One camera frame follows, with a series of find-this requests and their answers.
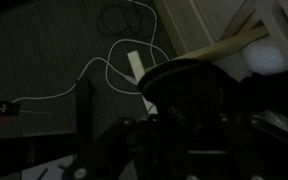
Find black sock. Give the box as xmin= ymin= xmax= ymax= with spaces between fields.
xmin=138 ymin=59 xmax=239 ymax=139

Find open wooden drawer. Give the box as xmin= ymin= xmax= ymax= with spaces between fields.
xmin=127 ymin=0 xmax=288 ymax=116

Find white rolled sock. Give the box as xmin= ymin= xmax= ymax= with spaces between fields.
xmin=242 ymin=37 xmax=288 ymax=76

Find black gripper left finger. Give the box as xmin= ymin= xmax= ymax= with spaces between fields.
xmin=62 ymin=117 xmax=152 ymax=180

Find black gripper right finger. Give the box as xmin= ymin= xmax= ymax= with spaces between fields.
xmin=219 ymin=114 xmax=288 ymax=180

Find thin black cable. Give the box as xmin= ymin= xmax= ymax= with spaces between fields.
xmin=96 ymin=3 xmax=142 ymax=38

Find black socks in drawer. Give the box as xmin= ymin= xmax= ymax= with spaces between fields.
xmin=240 ymin=72 xmax=288 ymax=132

